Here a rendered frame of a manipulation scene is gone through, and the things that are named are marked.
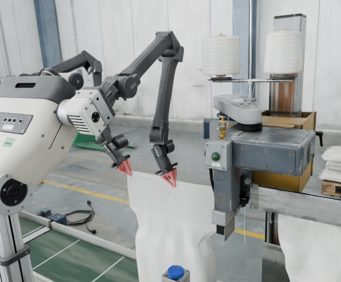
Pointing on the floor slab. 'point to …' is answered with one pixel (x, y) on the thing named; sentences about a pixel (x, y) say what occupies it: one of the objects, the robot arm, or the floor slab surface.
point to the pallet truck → (79, 140)
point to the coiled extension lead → (82, 219)
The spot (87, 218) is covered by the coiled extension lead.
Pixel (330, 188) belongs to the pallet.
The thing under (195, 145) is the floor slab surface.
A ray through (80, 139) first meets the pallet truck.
